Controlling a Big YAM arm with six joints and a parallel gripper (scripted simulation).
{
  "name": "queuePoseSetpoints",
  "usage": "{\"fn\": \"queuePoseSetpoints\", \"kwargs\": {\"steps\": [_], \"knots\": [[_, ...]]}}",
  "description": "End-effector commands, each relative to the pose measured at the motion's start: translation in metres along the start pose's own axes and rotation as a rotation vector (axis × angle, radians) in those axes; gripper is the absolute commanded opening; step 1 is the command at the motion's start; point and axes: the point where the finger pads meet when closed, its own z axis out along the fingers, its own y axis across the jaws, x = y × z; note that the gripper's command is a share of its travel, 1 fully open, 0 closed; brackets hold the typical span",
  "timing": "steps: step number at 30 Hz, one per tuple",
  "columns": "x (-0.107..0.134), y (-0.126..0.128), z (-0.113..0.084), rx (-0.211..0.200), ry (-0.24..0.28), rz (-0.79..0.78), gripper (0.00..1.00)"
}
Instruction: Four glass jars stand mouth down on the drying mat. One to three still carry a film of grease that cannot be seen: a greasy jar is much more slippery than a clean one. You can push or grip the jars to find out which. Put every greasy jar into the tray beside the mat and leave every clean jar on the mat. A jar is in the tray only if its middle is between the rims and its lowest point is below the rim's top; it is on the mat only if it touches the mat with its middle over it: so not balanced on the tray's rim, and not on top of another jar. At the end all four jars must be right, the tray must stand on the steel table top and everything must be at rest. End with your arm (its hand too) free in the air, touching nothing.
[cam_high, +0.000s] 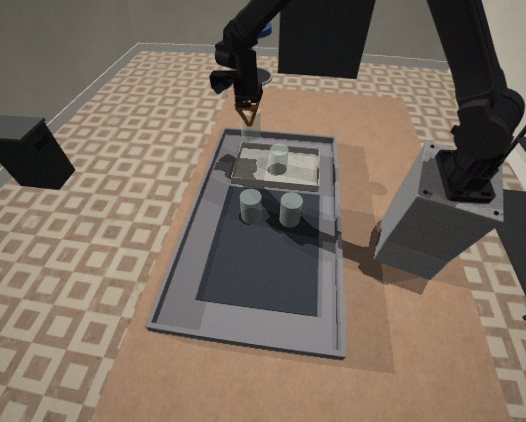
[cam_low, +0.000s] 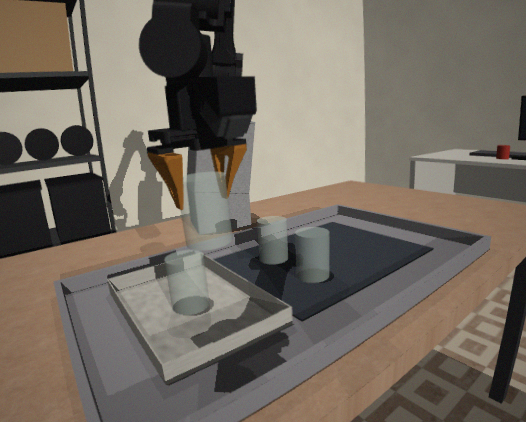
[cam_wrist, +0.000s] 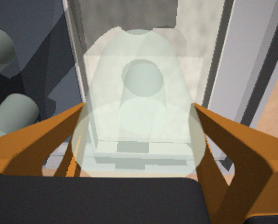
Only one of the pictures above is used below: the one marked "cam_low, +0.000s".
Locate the clear glass jar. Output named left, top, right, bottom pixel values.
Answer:
left=164, top=250, right=209, bottom=315
left=257, top=216, right=288, bottom=264
left=180, top=172, right=233, bottom=250
left=295, top=227, right=329, bottom=283

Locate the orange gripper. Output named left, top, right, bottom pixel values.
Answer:
left=147, top=127, right=247, bottom=210

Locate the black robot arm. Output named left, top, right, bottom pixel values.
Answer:
left=139, top=0, right=257, bottom=139

